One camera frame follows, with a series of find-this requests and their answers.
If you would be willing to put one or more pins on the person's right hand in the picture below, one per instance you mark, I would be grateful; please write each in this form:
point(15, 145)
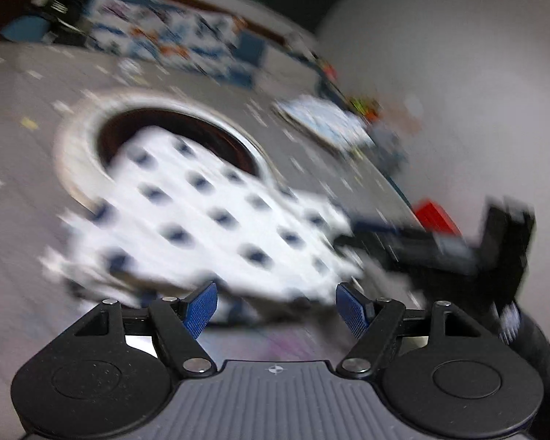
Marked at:
point(511, 323)

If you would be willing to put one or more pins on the white dark-spotted garment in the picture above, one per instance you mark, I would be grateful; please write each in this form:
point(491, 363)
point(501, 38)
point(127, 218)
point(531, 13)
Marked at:
point(201, 192)

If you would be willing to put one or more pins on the butterfly print blanket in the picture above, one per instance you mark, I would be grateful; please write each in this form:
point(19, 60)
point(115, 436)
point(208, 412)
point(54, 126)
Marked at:
point(165, 36)

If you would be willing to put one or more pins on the colourful toy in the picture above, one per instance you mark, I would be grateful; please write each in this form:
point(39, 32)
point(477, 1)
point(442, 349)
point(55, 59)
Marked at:
point(364, 106)

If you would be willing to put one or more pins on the grey star-print table cover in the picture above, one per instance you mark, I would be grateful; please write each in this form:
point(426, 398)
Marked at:
point(18, 238)

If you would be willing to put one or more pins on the folded blue striped cloth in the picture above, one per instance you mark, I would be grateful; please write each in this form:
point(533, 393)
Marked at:
point(325, 121)

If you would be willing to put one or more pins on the round white-rimmed dark bowl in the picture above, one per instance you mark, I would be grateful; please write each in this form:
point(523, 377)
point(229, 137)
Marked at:
point(78, 146)

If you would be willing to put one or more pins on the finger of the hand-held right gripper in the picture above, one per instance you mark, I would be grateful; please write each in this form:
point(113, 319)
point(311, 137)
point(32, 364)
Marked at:
point(371, 236)

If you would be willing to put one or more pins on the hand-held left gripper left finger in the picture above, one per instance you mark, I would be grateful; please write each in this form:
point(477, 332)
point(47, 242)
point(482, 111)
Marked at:
point(201, 307)

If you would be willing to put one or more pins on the black bag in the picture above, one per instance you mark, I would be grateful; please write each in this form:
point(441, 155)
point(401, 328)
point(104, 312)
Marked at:
point(68, 7)

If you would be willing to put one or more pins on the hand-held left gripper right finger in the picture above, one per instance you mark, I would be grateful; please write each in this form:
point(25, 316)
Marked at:
point(353, 309)

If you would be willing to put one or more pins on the person's right forearm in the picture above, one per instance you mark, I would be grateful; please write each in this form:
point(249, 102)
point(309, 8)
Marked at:
point(543, 357)

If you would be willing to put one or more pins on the red box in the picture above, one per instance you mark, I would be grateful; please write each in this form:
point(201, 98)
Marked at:
point(435, 215)

